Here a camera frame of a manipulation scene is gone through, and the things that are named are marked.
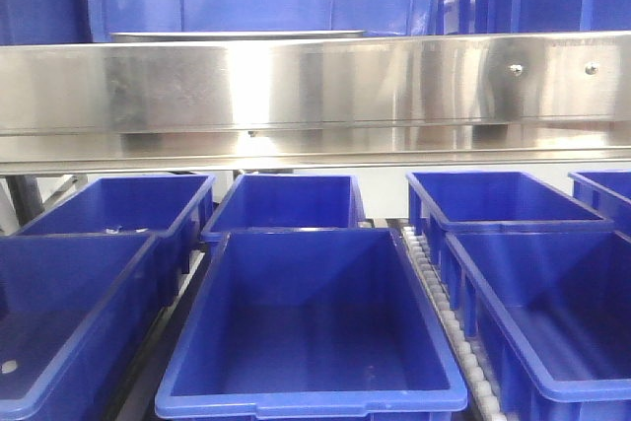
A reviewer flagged stainless steel shelf front rail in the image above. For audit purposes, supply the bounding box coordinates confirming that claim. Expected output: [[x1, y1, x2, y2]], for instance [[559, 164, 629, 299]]
[[1, 32, 630, 175]]

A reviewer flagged blue bin lower right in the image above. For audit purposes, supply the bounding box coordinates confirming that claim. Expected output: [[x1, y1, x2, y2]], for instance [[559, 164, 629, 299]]
[[446, 232, 630, 420]]

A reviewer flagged blue bin rear right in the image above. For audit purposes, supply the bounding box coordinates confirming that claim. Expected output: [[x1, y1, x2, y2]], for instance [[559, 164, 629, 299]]
[[406, 171, 614, 266]]

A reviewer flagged blue bin lower centre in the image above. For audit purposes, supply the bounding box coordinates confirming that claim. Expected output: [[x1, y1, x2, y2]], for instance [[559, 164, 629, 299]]
[[155, 229, 468, 420]]

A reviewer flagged blue bin rear left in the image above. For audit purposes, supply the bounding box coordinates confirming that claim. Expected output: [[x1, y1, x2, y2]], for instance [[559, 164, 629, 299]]
[[16, 174, 216, 306]]

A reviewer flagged white roller conveyor track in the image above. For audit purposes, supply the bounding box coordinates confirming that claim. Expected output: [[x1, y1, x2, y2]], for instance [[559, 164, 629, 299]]
[[398, 220, 509, 420]]

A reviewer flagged blue bin rear centre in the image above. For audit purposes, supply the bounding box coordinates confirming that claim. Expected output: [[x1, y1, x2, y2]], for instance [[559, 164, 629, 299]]
[[200, 174, 365, 245]]

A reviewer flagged blue bin far right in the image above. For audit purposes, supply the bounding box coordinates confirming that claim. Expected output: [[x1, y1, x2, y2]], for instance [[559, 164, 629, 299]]
[[568, 170, 631, 236]]

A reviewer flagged blue bin lower left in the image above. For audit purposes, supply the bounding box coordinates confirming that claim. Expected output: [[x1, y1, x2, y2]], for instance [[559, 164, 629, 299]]
[[1, 235, 161, 420]]

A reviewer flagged blue bin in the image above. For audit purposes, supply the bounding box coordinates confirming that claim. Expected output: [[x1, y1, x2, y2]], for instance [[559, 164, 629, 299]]
[[200, 174, 365, 245], [155, 229, 468, 420], [568, 170, 631, 236], [406, 171, 614, 266], [16, 174, 216, 306], [446, 232, 630, 420], [1, 235, 161, 420]]

